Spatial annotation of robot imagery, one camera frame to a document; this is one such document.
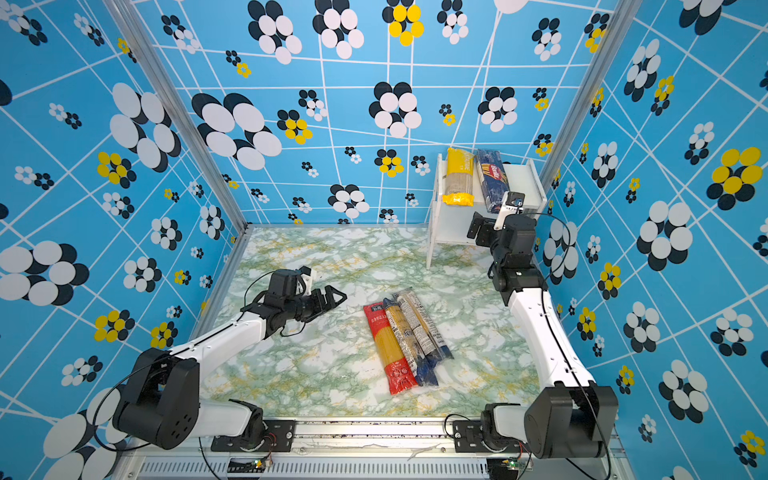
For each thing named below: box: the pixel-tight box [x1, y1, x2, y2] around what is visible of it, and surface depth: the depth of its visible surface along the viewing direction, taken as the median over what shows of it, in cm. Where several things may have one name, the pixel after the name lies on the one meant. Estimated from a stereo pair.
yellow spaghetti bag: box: [442, 147, 475, 207], surface depth 83 cm
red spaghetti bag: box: [363, 302, 418, 395], surface depth 86 cm
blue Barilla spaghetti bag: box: [475, 149, 510, 215], surface depth 84 cm
